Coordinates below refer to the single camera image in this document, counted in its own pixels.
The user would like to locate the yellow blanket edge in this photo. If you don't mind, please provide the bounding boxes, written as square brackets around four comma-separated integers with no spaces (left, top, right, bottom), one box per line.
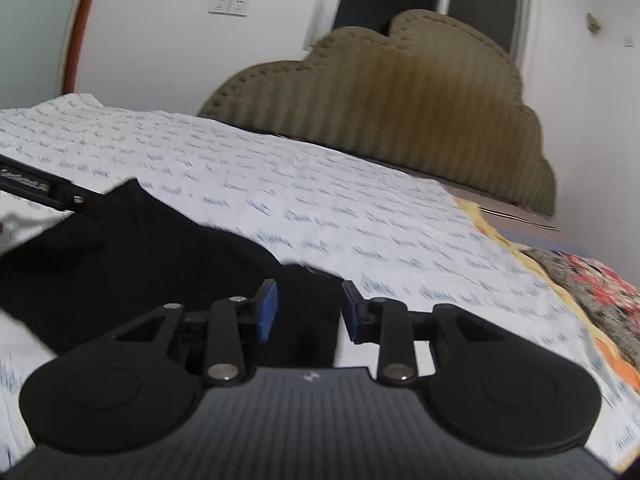
[454,197,639,392]

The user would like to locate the small wall hook ornament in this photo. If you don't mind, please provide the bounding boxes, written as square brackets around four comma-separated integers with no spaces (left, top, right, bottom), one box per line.
[586,13,602,36]

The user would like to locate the floral glass door panel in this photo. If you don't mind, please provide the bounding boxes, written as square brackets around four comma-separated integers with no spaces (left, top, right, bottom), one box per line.
[0,0,79,108]

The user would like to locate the white wall socket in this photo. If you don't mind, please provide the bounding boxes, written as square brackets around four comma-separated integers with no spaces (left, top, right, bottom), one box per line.
[228,0,250,18]
[207,0,231,14]

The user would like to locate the black pants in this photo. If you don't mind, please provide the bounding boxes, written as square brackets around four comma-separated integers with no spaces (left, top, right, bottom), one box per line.
[1,180,342,368]

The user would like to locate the white script-print bed sheet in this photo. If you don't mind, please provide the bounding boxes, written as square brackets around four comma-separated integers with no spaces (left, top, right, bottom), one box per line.
[1,94,639,468]

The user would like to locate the white wall socket right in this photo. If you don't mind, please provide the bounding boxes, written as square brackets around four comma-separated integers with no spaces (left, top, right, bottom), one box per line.
[228,0,250,18]

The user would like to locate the olive upholstered headboard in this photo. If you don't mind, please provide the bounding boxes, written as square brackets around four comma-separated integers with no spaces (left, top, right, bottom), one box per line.
[200,10,556,216]

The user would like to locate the wooden door frame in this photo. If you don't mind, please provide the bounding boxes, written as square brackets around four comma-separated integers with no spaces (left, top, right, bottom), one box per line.
[60,0,93,94]

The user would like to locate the floral patterned blanket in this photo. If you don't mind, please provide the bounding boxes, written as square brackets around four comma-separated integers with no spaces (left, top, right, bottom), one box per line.
[524,248,639,368]

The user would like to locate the white wall socket left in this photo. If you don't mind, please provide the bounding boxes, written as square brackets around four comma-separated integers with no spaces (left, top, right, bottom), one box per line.
[207,0,231,14]

